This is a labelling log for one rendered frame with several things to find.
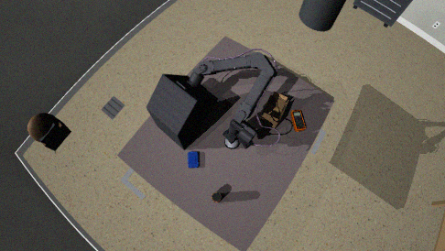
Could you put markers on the orange spice jar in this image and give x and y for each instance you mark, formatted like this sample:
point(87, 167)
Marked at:
point(217, 196)

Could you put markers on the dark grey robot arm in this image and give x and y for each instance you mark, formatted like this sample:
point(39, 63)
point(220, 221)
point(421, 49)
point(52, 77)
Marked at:
point(255, 60)

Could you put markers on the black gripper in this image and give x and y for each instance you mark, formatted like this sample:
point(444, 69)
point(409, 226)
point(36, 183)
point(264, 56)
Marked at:
point(227, 135)

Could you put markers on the brown cardboard box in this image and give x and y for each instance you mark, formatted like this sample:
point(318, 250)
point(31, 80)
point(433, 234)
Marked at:
point(272, 110)

